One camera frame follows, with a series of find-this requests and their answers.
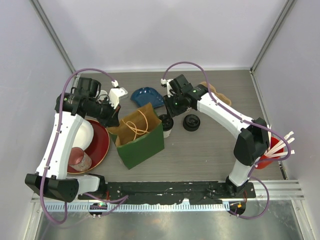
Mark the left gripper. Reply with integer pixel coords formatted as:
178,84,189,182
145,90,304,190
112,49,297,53
86,96,121,129

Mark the red plate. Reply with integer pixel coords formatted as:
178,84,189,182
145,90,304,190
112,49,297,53
67,119,110,175

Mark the stack of cardboard cup carriers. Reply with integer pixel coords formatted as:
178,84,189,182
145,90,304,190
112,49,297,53
200,81,232,106

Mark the paper wrapped straw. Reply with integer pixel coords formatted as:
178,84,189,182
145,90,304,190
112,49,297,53
266,131,295,155
268,151,288,158

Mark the stack of black lids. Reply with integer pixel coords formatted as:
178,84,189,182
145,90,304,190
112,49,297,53
182,114,201,132

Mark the pink patterned cup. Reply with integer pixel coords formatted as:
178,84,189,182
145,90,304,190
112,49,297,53
68,147,92,172

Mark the white bowl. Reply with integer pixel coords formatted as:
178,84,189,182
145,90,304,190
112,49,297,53
72,120,94,150

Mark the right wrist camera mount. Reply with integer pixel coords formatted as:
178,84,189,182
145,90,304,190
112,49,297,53
160,78,176,98

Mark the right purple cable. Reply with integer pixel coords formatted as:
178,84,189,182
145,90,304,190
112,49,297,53
162,60,292,220

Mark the green paper bag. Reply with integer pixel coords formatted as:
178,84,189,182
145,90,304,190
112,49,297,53
107,103,165,170

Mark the red cup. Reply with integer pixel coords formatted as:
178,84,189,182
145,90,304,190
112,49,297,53
256,136,284,170

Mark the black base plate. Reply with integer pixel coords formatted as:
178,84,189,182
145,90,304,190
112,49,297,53
89,181,256,205

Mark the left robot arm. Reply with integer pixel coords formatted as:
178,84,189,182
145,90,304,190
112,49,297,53
25,77,128,203

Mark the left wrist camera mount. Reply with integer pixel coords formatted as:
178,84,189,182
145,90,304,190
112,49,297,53
108,80,128,109

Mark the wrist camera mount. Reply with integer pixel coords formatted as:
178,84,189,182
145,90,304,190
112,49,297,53
160,78,176,98
108,80,128,109

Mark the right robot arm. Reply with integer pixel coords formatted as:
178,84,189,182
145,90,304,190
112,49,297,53
160,74,270,198

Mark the blue ceramic dish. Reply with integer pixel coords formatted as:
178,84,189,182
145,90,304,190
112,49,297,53
130,87,164,109

